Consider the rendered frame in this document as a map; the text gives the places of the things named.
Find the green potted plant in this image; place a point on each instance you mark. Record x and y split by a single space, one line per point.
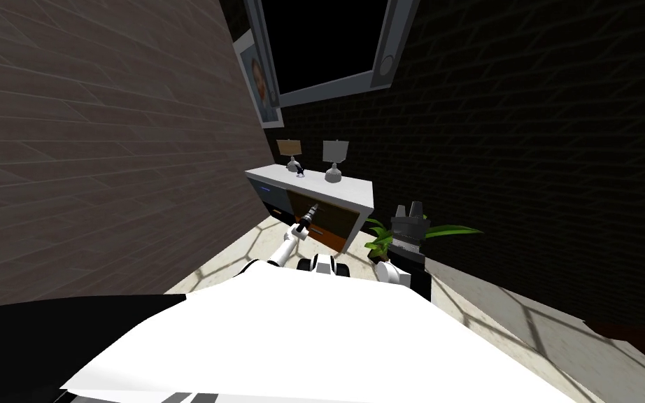
451 230

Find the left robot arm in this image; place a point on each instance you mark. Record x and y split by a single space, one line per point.
284 251

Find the grey framed wall television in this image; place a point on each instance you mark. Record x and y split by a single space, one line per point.
322 45

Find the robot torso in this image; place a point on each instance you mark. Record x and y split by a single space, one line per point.
311 336

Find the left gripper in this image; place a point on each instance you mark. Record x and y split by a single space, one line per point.
307 218

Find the white framed portrait picture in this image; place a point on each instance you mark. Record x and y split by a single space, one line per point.
260 84

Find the white sideboard with lamps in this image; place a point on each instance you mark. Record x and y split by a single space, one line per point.
333 193

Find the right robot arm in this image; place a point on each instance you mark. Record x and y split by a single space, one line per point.
406 268

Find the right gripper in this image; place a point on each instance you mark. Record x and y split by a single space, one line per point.
410 228

